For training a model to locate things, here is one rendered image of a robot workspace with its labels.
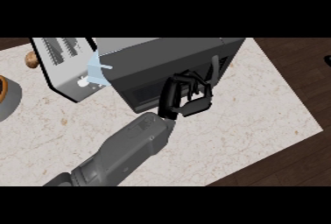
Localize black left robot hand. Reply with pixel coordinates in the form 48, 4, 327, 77
157, 69, 215, 121

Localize dark grey microwave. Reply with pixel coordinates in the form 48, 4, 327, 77
94, 38, 247, 115

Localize pale blue milk carton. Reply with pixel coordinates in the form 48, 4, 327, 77
86, 49, 114, 88

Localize grey microwave door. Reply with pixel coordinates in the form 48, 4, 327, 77
29, 38, 110, 103

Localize grey bowl with orange rim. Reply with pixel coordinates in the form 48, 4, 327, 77
0, 74, 24, 123

